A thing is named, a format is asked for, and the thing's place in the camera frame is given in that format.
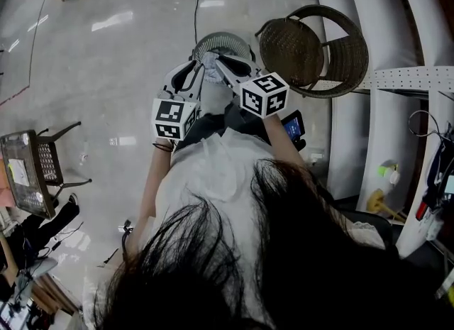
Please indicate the person's grey trousers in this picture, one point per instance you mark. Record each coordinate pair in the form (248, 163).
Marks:
(216, 98)

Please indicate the yellow wooden stand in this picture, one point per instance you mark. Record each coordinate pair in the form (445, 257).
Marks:
(377, 202)

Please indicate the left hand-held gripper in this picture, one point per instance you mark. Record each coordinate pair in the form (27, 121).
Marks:
(174, 115)

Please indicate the brown wicker chair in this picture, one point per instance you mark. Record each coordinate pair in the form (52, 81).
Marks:
(291, 52)

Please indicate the black metal chair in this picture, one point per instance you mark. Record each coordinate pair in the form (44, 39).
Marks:
(49, 160)

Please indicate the grey round laundry basket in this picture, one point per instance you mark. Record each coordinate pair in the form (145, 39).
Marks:
(221, 41)

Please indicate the person's left forearm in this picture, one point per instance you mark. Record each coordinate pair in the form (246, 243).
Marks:
(152, 186)

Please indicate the person's right forearm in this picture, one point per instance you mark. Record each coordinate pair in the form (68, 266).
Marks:
(282, 140)

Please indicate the person's white shirt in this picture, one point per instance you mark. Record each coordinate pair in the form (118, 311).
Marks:
(209, 179)

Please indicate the black device with blue screen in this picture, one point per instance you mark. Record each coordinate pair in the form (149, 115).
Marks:
(293, 126)

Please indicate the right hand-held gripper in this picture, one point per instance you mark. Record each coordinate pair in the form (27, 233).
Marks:
(264, 94)

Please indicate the black mesh tray table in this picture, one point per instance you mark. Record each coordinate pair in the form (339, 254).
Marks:
(21, 176)

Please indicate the white perforated strip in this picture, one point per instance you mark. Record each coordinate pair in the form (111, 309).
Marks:
(408, 78)

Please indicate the light blue clothes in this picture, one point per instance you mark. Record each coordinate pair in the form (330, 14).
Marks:
(211, 64)

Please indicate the black wristbands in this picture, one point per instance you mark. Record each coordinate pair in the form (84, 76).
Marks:
(164, 147)

